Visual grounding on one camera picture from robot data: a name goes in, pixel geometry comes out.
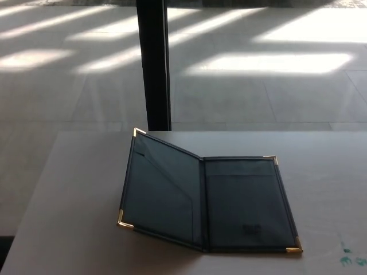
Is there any black vertical post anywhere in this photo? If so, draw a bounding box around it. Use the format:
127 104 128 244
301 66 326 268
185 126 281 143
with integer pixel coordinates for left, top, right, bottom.
135 0 173 132

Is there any black diary with gold corners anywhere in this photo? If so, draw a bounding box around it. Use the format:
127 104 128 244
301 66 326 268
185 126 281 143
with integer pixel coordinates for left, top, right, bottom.
115 127 304 255

